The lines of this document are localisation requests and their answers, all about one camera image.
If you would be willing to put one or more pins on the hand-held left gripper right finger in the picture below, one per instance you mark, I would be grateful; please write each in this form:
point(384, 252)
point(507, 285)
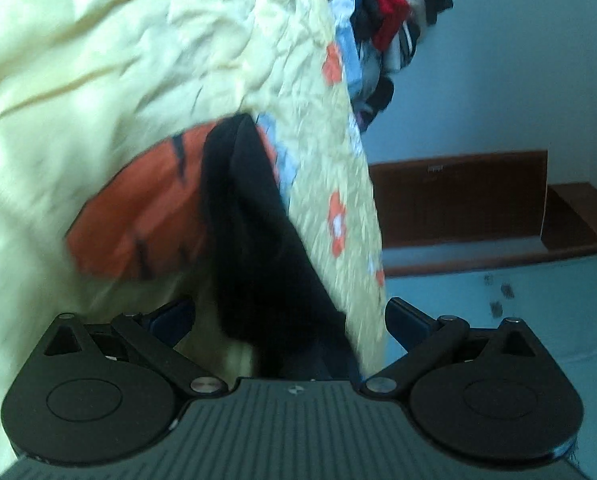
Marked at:
point(408, 322)

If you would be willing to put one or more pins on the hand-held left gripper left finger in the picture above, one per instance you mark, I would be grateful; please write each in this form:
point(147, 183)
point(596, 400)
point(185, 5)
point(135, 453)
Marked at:
point(178, 317)

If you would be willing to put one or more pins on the black pants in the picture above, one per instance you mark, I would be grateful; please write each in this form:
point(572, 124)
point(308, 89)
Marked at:
point(258, 260)

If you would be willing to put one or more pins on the white wardrobe with flower stickers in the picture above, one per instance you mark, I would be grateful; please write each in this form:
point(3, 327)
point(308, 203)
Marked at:
point(528, 290)

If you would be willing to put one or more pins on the brown wooden door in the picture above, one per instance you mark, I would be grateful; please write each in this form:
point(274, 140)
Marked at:
point(458, 200)

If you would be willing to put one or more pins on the yellow floral bedspread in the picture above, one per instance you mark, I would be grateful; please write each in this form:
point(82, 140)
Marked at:
point(103, 85)

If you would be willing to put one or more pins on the light blue bed sheet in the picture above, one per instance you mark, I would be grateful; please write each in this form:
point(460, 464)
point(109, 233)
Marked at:
point(351, 60)

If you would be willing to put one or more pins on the pile of clothes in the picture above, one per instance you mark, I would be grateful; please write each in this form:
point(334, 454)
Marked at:
point(388, 25)

